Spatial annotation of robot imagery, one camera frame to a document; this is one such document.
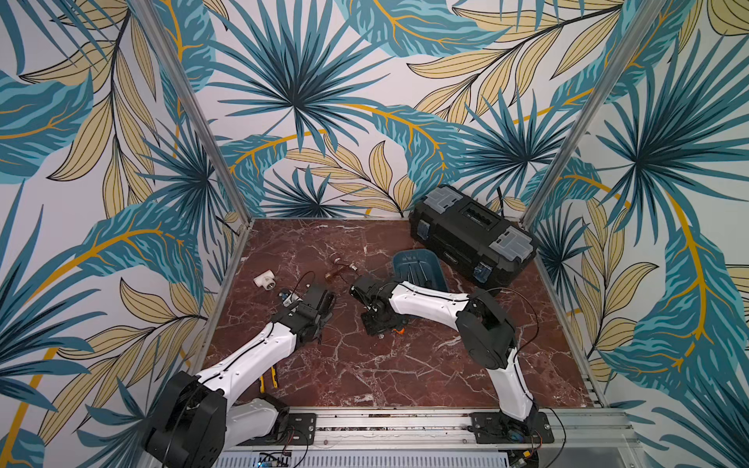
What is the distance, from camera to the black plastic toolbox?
902 mm

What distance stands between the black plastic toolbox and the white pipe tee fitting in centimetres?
54

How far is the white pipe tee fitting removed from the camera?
3.26 ft
